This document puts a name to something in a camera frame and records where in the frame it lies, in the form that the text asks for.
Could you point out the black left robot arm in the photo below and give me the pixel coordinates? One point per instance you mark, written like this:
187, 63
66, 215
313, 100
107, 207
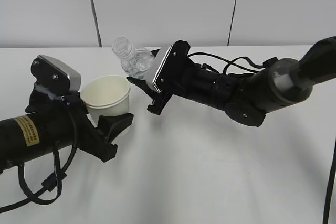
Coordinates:
22, 141

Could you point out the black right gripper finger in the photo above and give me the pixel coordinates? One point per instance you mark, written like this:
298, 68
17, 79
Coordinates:
141, 84

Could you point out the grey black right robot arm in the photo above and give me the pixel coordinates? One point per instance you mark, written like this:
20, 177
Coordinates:
247, 97

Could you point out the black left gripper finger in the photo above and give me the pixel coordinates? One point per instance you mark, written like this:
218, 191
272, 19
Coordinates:
112, 126

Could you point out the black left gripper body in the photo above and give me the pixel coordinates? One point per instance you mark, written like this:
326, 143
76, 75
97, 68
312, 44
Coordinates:
64, 121

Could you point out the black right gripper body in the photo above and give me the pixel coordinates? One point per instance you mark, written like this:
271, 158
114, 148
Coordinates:
184, 78

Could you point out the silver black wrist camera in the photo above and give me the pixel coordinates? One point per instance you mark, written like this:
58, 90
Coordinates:
54, 75
152, 77

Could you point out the white paper cup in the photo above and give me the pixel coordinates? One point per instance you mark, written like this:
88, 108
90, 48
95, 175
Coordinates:
106, 96

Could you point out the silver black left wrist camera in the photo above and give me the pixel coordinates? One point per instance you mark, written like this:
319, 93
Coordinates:
54, 75

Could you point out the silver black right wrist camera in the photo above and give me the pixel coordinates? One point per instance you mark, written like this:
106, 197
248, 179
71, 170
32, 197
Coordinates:
152, 77

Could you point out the clear water bottle green label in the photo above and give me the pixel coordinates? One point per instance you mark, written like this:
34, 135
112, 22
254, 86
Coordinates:
135, 61

